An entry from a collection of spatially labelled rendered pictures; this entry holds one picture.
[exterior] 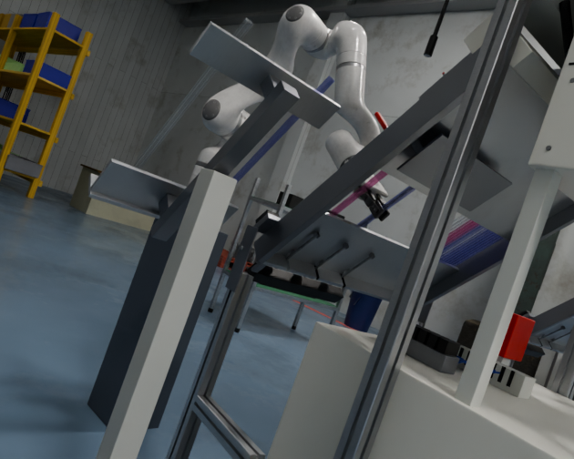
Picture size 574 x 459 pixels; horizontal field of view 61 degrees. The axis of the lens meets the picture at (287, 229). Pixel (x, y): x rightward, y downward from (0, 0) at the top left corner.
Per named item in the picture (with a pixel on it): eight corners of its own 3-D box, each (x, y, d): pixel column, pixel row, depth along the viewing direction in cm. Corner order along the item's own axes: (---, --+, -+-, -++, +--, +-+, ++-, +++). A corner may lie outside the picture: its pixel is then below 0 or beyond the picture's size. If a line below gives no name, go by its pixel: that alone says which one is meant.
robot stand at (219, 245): (87, 403, 164) (158, 209, 164) (132, 402, 177) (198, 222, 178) (110, 432, 152) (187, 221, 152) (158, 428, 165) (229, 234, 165)
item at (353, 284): (262, 264, 125) (258, 241, 129) (414, 309, 165) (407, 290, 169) (265, 261, 124) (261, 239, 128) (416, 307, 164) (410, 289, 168)
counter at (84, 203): (185, 240, 898) (198, 205, 898) (82, 212, 748) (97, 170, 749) (167, 232, 941) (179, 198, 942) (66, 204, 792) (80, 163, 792)
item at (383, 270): (263, 253, 126) (261, 243, 128) (414, 300, 166) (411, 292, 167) (312, 212, 115) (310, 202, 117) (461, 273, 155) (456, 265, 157)
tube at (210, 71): (113, 194, 111) (113, 190, 112) (118, 196, 112) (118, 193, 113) (247, 20, 86) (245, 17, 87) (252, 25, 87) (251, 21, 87)
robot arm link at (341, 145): (359, 181, 142) (333, 175, 138) (343, 154, 151) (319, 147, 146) (374, 158, 138) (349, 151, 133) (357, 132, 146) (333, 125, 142)
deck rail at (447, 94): (256, 261, 124) (253, 242, 127) (262, 263, 125) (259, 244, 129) (504, 59, 84) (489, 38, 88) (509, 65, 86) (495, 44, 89)
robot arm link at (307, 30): (235, 150, 168) (206, 134, 154) (218, 128, 174) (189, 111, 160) (337, 37, 156) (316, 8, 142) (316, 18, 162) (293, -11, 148)
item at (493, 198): (371, 175, 104) (365, 158, 107) (515, 251, 144) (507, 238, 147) (508, 64, 86) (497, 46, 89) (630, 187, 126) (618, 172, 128)
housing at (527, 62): (491, 84, 87) (462, 39, 96) (592, 177, 117) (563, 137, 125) (532, 51, 83) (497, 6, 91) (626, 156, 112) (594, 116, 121)
